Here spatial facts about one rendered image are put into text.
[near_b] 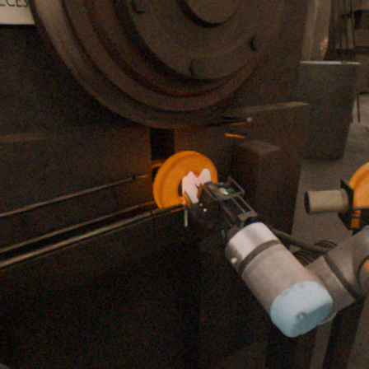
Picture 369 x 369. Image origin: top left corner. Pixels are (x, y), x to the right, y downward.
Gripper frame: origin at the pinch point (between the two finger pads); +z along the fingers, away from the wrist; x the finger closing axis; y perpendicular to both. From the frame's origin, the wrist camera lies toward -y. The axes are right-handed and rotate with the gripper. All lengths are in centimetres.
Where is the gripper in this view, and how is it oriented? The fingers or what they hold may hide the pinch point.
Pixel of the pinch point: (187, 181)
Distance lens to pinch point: 72.1
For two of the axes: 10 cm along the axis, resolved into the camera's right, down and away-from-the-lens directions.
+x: -8.6, 2.0, -4.7
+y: 1.6, -7.8, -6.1
